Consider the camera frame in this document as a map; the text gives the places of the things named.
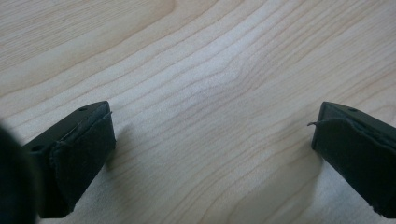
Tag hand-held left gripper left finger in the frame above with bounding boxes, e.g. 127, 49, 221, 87
21, 100, 117, 219

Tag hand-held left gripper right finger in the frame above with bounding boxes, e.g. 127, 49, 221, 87
307, 101, 396, 219

